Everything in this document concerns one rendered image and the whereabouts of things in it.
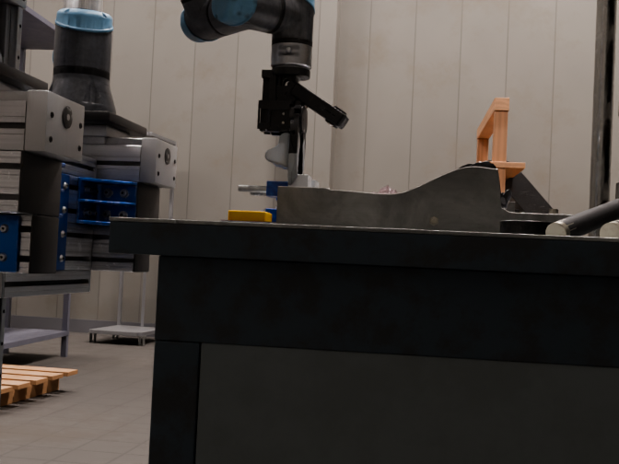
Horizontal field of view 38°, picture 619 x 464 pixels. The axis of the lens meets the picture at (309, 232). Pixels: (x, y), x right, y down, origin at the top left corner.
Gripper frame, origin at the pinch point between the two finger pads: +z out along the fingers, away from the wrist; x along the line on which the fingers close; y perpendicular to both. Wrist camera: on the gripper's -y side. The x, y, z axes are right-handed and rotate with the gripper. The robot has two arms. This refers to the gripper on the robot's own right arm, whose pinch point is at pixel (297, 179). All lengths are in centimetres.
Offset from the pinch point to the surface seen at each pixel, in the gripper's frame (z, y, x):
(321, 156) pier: -76, 73, -611
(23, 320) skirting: 84, 348, -639
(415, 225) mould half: 7.7, -21.9, 8.3
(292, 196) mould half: 3.6, -0.6, 8.3
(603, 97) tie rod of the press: -39, -75, -119
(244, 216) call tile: 8.2, 4.4, 23.8
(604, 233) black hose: 9, -46, 47
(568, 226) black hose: 9, -42, 43
